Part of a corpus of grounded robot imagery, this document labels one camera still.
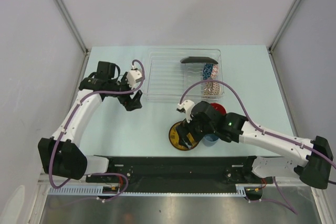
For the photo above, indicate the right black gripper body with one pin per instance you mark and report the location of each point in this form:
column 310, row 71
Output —
column 197, row 129

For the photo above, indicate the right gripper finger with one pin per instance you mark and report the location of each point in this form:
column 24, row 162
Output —
column 189, row 144
column 182, row 134

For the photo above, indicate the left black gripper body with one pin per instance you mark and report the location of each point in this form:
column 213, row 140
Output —
column 123, row 86

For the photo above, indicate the yellow round saucer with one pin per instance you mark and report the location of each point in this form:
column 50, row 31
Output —
column 173, row 137

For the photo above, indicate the light blue cup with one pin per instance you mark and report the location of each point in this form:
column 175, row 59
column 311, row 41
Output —
column 210, row 140

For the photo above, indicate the red black mug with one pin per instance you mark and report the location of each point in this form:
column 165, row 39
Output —
column 219, row 108

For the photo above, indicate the red white patterned bowl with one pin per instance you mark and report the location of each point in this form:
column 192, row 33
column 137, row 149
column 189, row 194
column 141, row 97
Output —
column 212, row 88

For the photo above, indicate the white wire dish rack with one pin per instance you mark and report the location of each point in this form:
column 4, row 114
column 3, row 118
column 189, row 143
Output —
column 167, row 79

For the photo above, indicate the blue white patterned bowl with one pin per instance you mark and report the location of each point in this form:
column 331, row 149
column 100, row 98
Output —
column 207, row 71

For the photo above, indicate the black floral square plate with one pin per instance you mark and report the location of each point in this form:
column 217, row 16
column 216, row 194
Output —
column 194, row 59

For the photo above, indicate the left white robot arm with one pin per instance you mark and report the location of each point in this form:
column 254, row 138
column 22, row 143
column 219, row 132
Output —
column 60, row 154

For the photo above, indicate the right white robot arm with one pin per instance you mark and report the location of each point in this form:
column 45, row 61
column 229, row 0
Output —
column 302, row 158

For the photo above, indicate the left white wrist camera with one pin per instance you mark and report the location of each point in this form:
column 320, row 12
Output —
column 134, row 76

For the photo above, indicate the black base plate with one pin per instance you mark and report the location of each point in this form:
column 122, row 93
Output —
column 179, row 172

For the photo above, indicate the white slotted cable duct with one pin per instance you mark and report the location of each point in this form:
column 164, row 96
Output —
column 105, row 190

